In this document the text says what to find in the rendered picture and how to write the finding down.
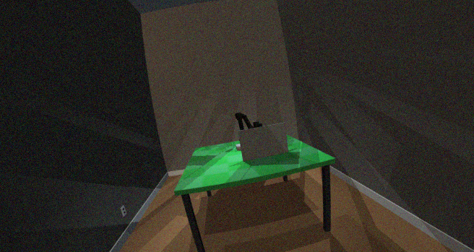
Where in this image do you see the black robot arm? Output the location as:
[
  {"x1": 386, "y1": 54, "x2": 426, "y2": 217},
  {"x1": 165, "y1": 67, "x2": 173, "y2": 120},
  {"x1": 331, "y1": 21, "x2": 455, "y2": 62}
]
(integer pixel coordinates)
[{"x1": 235, "y1": 113, "x2": 259, "y2": 130}]

